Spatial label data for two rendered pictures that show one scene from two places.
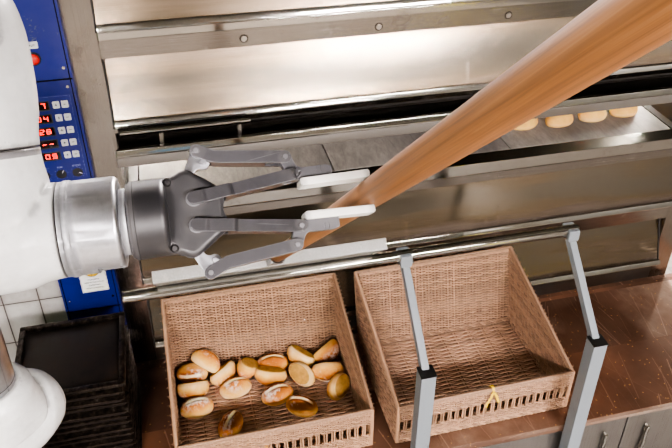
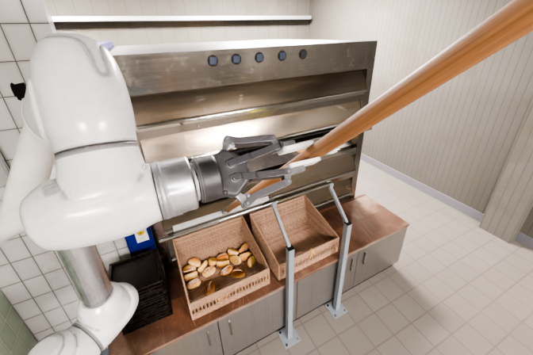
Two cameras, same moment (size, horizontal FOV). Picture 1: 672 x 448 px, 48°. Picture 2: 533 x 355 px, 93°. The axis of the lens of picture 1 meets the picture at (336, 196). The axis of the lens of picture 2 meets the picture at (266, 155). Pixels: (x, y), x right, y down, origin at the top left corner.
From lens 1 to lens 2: 0.32 m
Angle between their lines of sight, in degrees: 14
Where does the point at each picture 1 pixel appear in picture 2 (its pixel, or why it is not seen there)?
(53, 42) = not seen: hidden behind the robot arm
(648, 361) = (359, 228)
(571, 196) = (322, 173)
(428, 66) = (269, 131)
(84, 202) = (171, 169)
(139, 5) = (154, 116)
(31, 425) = (123, 311)
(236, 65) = (196, 137)
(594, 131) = not seen: hidden behind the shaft
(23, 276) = (136, 222)
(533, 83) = not seen: outside the picture
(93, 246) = (181, 196)
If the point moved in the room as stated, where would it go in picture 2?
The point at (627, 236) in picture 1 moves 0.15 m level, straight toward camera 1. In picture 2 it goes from (341, 185) to (342, 193)
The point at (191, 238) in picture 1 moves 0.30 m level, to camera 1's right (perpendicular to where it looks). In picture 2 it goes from (233, 185) to (391, 162)
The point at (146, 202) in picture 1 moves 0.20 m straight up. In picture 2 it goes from (208, 166) to (186, 20)
